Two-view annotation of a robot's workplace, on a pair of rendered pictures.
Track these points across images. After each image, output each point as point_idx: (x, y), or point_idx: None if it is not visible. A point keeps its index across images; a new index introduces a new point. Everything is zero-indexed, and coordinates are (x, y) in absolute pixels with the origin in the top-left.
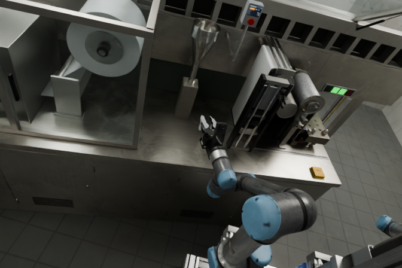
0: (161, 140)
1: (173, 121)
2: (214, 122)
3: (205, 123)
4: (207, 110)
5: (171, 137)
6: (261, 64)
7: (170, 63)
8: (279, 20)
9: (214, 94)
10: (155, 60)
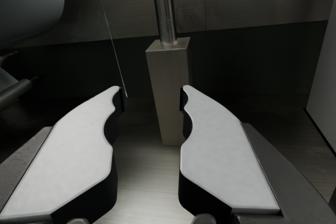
0: (108, 213)
1: (157, 152)
2: (210, 123)
3: (80, 140)
4: (242, 120)
5: (142, 200)
6: None
7: (147, 40)
8: None
9: (253, 85)
10: (120, 43)
